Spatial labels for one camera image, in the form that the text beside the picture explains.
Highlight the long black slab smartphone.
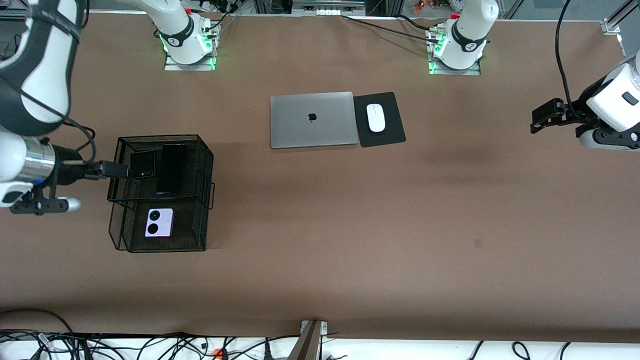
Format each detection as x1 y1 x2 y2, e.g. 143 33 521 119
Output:
155 143 187 196

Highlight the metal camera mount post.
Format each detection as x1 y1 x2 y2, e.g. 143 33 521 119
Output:
287 320 329 360

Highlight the white computer mouse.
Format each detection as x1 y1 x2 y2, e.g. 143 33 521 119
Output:
366 103 386 133

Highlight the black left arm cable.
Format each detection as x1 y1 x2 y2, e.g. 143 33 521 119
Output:
555 0 593 123

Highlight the black mouse pad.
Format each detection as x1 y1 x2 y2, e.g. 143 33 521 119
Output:
353 91 407 148

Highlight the small black flip phone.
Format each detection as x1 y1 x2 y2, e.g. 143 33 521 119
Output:
129 150 157 180

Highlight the thick dark floor cable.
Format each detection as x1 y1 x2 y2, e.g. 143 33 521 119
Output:
0 308 76 337

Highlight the black cable on table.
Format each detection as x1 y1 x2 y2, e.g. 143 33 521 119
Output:
342 15 438 41

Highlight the lilac flip phone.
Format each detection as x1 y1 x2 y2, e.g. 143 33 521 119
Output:
144 208 174 238

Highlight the aluminium frame profile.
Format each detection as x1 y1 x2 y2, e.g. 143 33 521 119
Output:
602 0 640 36

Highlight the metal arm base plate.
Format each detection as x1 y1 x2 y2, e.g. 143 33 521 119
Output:
164 50 217 72
428 55 482 76

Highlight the black wire mesh two-tier tray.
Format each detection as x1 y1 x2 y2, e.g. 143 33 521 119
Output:
107 134 216 253

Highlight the grey closed laptop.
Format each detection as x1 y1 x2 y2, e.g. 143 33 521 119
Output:
270 91 360 150

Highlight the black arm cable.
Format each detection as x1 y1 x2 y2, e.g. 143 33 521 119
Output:
555 0 593 123
0 80 98 166

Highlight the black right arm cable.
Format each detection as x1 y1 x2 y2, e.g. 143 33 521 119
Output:
0 80 98 166

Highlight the aluminium rail with white connectors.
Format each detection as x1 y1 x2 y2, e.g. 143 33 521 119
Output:
291 0 367 16

